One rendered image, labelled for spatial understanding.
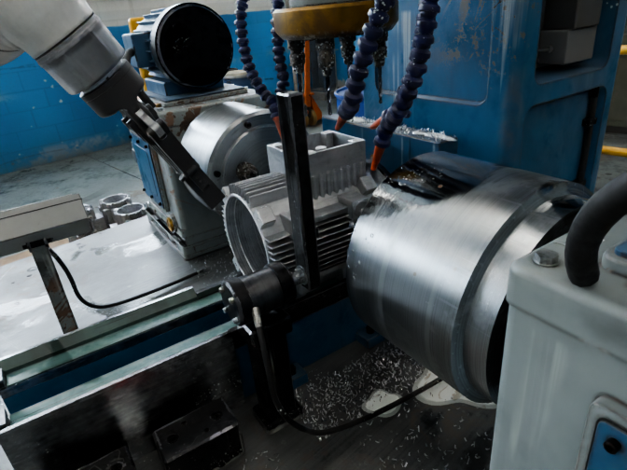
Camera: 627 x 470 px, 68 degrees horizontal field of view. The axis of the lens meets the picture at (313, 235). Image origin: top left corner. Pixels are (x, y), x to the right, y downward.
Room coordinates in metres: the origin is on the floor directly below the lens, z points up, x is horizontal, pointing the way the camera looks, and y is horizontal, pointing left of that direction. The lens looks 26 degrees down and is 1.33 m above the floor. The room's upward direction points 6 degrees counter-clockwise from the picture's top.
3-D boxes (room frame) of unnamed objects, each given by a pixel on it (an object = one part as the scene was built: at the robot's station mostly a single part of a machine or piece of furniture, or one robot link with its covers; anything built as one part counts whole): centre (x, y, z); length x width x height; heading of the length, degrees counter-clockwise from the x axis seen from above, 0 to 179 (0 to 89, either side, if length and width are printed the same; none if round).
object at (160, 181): (1.24, 0.28, 0.99); 0.35 x 0.31 x 0.37; 31
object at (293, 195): (0.54, 0.01, 1.12); 0.04 x 0.03 x 0.26; 121
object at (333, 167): (0.72, -0.02, 1.11); 0.12 x 0.11 x 0.07; 120
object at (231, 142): (1.03, 0.15, 1.04); 0.37 x 0.25 x 0.25; 31
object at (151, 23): (1.25, 0.33, 1.16); 0.33 x 0.26 x 0.42; 31
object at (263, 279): (0.57, -0.10, 0.92); 0.45 x 0.13 x 0.24; 121
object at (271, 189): (0.70, 0.02, 1.02); 0.20 x 0.19 x 0.19; 120
